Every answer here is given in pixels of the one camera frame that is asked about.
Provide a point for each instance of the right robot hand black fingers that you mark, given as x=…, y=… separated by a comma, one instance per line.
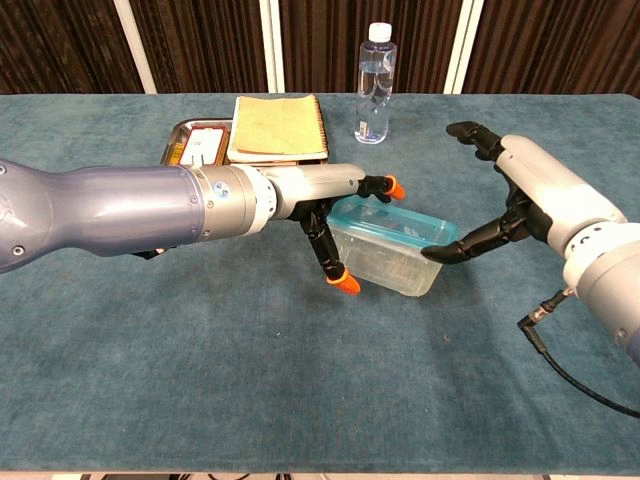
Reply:
x=550, y=185

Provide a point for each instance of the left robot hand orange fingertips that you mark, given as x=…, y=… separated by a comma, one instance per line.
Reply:
x=315, y=187

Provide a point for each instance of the clear plastic container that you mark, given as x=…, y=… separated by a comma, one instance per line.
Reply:
x=390, y=270

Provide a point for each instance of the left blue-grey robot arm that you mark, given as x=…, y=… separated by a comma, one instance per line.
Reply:
x=125, y=210

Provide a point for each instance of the red box with white label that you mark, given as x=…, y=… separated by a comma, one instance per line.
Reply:
x=200, y=142

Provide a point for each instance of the white book under notebook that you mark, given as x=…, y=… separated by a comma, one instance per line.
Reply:
x=265, y=163

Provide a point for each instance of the brown spiral notebook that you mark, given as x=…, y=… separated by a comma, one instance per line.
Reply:
x=275, y=125

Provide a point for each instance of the clear plastic water bottle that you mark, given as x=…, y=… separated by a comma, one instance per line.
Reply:
x=372, y=100

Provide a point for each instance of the stainless steel tray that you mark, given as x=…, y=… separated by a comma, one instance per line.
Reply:
x=172, y=140

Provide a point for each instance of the teal velvet table cloth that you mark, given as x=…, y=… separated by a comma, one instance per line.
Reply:
x=200, y=375

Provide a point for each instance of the white partition post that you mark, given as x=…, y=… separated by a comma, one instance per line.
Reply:
x=272, y=50
x=137, y=50
x=462, y=50

